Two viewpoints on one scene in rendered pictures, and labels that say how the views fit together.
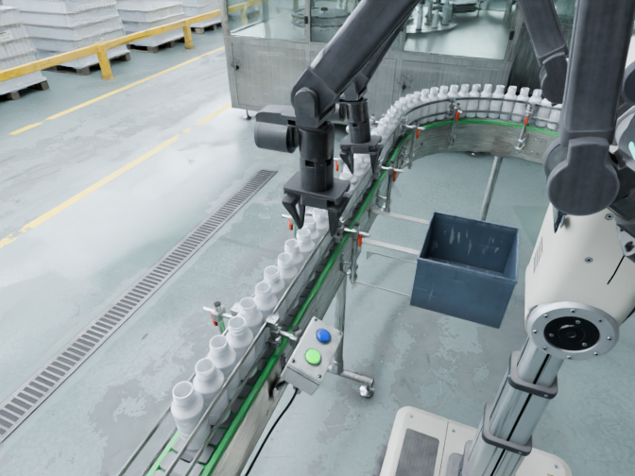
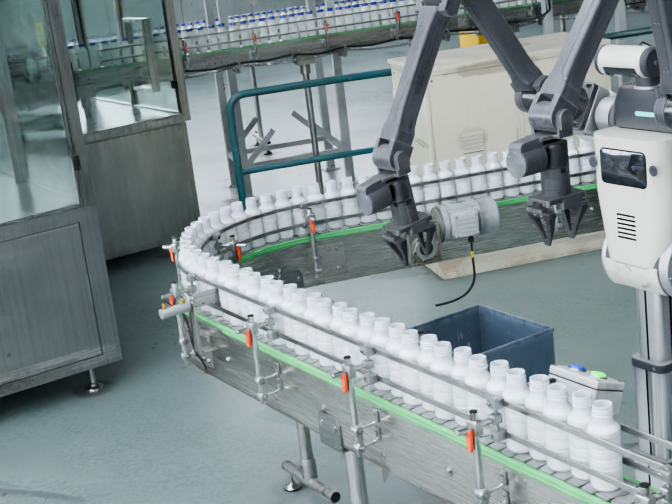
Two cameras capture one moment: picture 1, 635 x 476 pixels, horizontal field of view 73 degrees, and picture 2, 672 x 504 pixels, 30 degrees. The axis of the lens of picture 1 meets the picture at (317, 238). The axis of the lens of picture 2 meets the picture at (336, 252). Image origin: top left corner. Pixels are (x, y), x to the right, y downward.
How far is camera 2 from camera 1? 2.24 m
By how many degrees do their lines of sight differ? 51
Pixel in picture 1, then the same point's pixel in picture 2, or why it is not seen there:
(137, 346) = not seen: outside the picture
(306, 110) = (569, 123)
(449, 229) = not seen: hidden behind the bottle
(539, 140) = (332, 248)
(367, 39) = (585, 66)
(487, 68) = (59, 228)
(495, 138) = (278, 271)
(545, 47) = (529, 75)
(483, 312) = not seen: hidden behind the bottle
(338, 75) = (576, 93)
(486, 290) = (532, 359)
